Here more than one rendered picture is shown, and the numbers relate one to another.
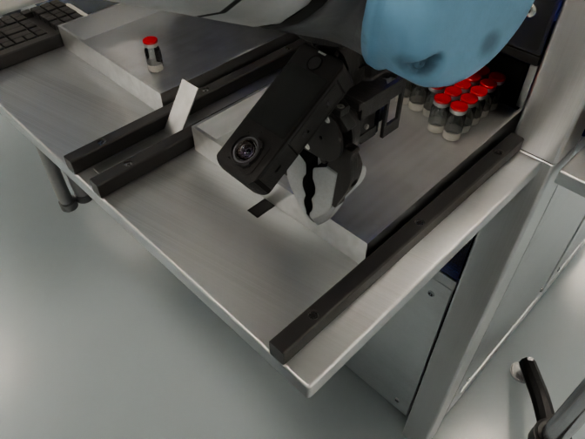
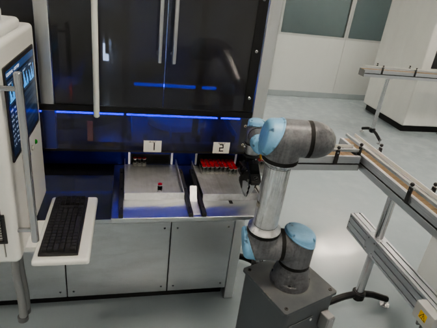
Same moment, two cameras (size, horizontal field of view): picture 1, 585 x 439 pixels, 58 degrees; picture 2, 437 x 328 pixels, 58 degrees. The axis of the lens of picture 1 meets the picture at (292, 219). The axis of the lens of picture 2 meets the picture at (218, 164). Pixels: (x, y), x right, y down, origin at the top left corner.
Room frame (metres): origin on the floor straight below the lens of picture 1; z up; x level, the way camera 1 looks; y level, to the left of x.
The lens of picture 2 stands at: (-0.31, 1.40, 1.80)
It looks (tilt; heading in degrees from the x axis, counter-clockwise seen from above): 26 degrees down; 300
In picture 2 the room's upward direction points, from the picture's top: 7 degrees clockwise
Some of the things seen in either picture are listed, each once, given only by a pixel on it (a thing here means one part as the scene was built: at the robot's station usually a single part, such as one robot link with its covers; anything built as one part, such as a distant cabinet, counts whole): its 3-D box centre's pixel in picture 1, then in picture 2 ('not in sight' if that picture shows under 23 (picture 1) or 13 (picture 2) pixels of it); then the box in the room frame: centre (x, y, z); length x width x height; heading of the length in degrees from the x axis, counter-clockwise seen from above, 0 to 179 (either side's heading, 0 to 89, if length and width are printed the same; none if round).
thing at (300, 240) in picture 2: not in sight; (296, 244); (0.01, 0.23, 0.96); 0.13 x 0.12 x 0.14; 37
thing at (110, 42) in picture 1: (203, 27); (152, 177); (0.78, 0.14, 0.90); 0.34 x 0.26 x 0.04; 135
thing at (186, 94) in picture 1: (146, 127); (195, 199); (0.51, 0.17, 0.91); 0.14 x 0.03 x 0.06; 135
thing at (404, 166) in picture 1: (369, 122); (222, 179); (0.53, -0.09, 0.90); 0.34 x 0.26 x 0.04; 136
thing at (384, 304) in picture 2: not in sight; (356, 299); (-0.17, -0.74, 0.07); 0.50 x 0.08 x 0.14; 45
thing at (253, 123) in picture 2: not in sight; (255, 131); (0.37, -0.03, 1.21); 0.09 x 0.08 x 0.11; 127
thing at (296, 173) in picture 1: (318, 171); (242, 185); (0.39, -0.02, 0.95); 0.06 x 0.03 x 0.09; 135
